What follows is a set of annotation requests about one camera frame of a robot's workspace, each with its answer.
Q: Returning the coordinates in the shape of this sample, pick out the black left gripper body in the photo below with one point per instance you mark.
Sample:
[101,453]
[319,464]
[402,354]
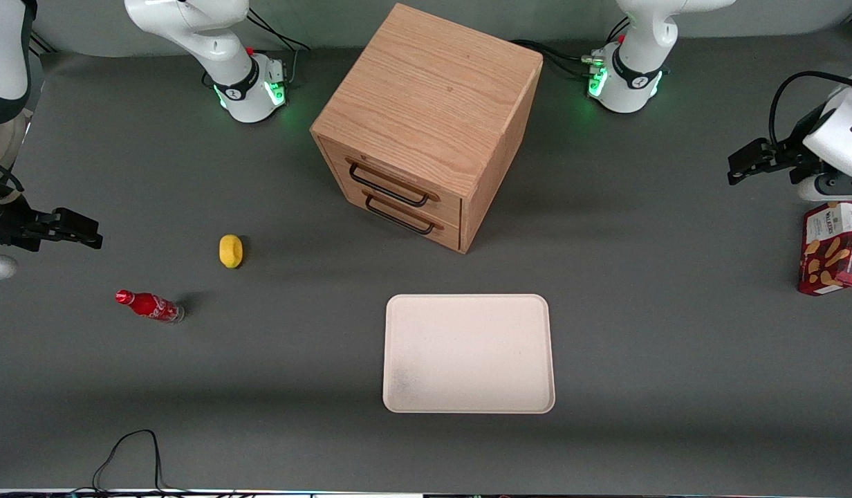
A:
[794,153]

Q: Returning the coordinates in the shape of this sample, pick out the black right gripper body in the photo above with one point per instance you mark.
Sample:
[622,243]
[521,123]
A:
[4,223]

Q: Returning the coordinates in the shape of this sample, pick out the red cookie box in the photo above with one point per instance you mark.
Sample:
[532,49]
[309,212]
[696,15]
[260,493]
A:
[830,249]

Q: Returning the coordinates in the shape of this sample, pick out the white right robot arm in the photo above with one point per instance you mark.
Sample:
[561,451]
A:
[225,62]

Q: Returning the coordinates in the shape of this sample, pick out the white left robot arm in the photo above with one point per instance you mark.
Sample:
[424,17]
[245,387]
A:
[633,76]

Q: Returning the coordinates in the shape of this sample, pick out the beige rectangular tray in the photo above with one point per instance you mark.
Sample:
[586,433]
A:
[467,353]

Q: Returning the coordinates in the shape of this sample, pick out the red cola bottle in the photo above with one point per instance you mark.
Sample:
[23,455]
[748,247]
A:
[149,305]

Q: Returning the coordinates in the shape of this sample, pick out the yellow lemon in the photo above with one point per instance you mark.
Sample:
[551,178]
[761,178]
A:
[231,251]

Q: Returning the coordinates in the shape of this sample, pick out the dark grey table cover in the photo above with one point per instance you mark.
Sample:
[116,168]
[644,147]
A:
[260,373]

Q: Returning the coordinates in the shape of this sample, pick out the wooden drawer front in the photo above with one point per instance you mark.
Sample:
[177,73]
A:
[433,232]
[398,173]

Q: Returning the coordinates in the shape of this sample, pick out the wooden two-drawer cabinet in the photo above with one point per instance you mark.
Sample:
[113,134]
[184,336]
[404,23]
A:
[433,90]

